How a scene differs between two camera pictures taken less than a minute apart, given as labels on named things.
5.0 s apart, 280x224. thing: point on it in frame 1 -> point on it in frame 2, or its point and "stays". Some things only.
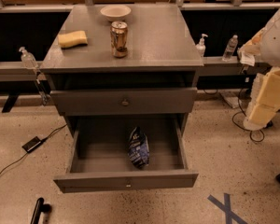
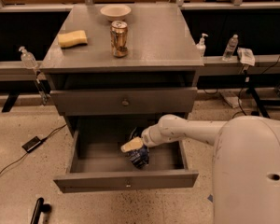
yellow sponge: x=73 y=39 stays
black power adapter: x=33 y=144 stays
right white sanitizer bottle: x=202 y=47 stays
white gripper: x=276 y=44 -> x=148 y=137
